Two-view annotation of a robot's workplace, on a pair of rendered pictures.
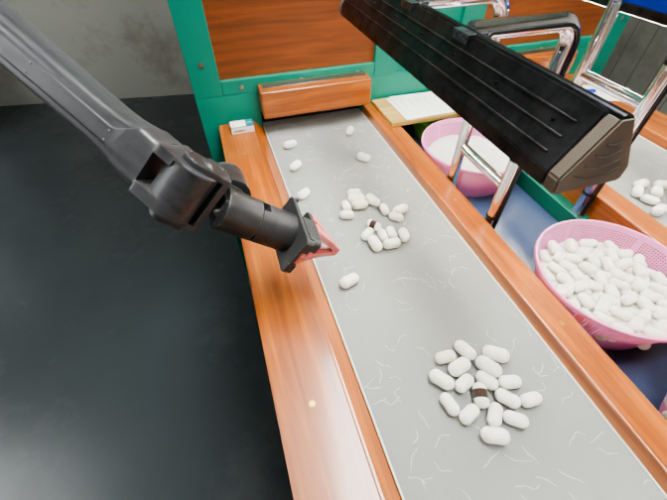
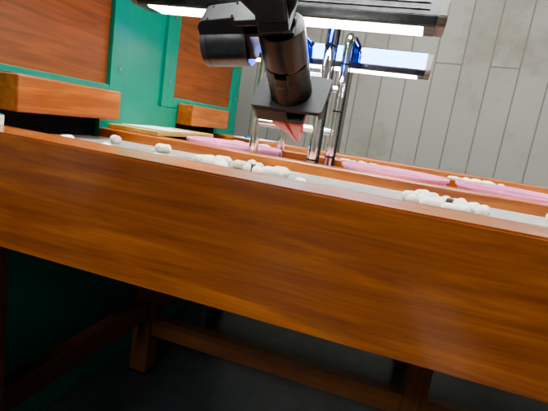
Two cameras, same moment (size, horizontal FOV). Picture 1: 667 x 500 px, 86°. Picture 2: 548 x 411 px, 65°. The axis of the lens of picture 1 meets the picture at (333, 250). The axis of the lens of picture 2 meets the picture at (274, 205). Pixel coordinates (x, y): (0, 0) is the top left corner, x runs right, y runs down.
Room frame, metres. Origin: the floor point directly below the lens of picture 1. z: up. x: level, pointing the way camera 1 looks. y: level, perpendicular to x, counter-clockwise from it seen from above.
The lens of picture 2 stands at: (0.03, 0.57, 0.84)
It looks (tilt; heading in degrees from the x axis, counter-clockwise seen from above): 11 degrees down; 303
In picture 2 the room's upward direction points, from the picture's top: 9 degrees clockwise
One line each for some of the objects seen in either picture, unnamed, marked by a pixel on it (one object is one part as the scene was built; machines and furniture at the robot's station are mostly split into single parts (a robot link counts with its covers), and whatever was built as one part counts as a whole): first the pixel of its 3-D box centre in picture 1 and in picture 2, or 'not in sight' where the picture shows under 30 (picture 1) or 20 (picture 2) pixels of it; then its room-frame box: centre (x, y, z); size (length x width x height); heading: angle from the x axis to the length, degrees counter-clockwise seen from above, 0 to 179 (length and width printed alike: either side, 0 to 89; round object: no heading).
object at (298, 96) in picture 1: (316, 93); (65, 98); (0.97, 0.05, 0.83); 0.30 x 0.06 x 0.07; 108
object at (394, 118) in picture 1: (433, 104); (166, 131); (1.02, -0.29, 0.77); 0.33 x 0.15 x 0.01; 108
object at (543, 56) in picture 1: (526, 64); (205, 117); (1.17, -0.60, 0.83); 0.30 x 0.06 x 0.07; 108
